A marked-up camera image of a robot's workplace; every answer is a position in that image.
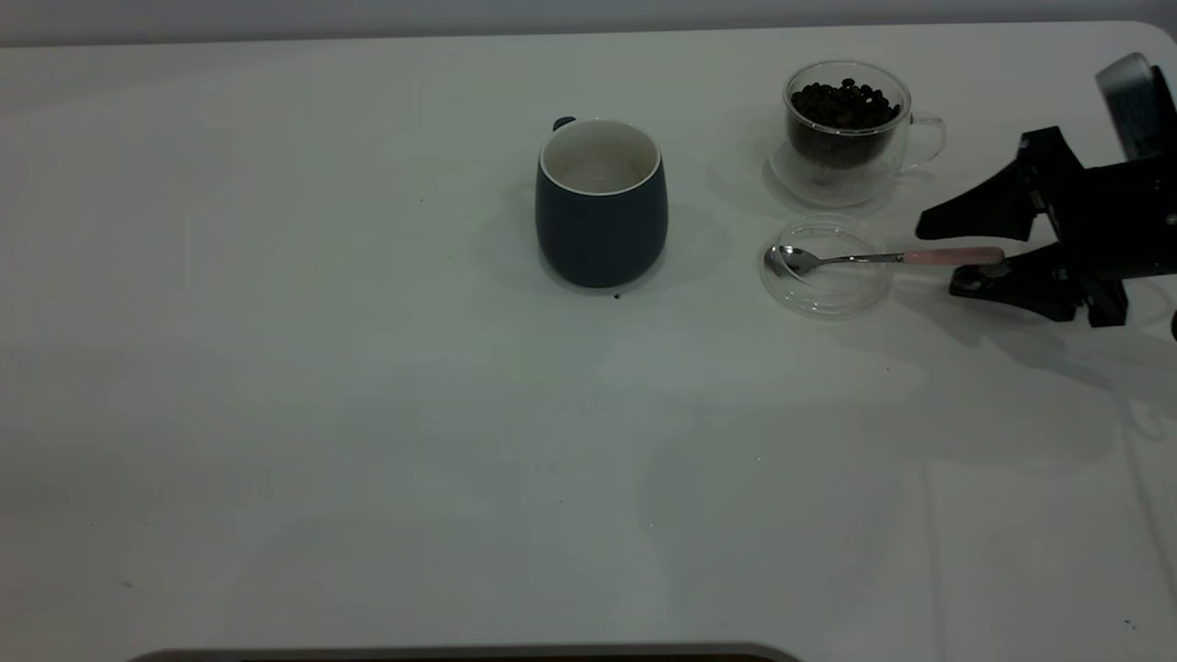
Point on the dark blue-grey ceramic mug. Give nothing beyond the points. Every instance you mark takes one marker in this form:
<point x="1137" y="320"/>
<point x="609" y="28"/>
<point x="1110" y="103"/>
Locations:
<point x="598" y="234"/>

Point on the clear glass saucer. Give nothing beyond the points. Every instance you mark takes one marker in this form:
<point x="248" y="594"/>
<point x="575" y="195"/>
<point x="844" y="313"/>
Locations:
<point x="823" y="296"/>

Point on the dark coffee beans pile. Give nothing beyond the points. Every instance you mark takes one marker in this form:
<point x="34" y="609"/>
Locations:
<point x="841" y="106"/>

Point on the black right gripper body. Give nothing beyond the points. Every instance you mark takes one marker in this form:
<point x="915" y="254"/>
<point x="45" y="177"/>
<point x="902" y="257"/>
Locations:
<point x="1122" y="221"/>

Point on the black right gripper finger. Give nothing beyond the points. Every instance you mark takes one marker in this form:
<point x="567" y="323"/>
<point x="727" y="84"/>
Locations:
<point x="1007" y="207"/>
<point x="1030" y="285"/>

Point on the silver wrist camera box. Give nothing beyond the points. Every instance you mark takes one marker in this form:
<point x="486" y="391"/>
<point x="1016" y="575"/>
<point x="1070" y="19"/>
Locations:
<point x="1136" y="106"/>

